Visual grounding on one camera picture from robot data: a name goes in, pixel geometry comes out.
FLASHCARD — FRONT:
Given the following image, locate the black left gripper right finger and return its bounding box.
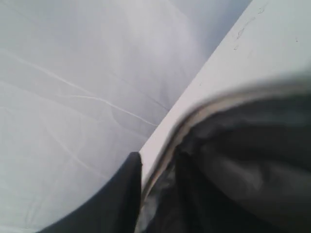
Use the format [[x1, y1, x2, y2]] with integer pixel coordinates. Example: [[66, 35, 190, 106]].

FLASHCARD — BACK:
[[145, 146, 243, 233]]

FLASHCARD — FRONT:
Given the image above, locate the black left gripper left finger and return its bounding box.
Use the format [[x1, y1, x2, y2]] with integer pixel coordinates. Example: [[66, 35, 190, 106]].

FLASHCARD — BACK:
[[43, 152, 142, 233]]

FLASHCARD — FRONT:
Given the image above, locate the beige fabric duffel bag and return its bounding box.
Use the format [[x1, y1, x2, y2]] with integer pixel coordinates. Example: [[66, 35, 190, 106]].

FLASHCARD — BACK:
[[135, 73, 311, 233]]

